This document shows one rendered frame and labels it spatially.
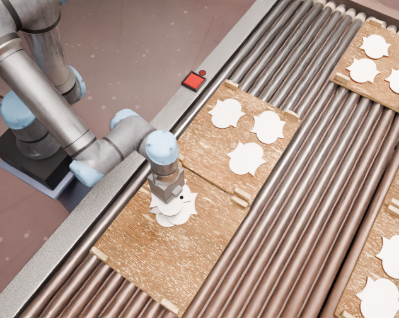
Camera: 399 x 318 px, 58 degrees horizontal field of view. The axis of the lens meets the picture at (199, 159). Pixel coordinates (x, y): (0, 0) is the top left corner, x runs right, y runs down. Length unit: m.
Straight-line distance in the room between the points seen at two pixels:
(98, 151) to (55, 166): 0.48
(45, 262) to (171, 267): 0.40
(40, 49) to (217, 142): 0.66
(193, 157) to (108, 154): 0.49
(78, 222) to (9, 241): 1.15
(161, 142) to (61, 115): 0.23
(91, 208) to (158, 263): 0.30
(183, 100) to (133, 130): 0.59
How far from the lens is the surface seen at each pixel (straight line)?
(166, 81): 2.73
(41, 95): 0.87
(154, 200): 1.12
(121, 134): 0.90
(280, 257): 1.22
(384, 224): 1.36
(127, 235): 1.21
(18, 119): 1.20
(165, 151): 0.84
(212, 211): 1.22
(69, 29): 3.25
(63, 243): 1.27
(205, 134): 1.35
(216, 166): 1.28
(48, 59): 1.09
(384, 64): 1.76
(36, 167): 1.36
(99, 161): 0.88
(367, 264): 1.29
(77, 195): 1.65
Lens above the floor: 2.08
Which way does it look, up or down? 62 degrees down
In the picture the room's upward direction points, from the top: 2 degrees clockwise
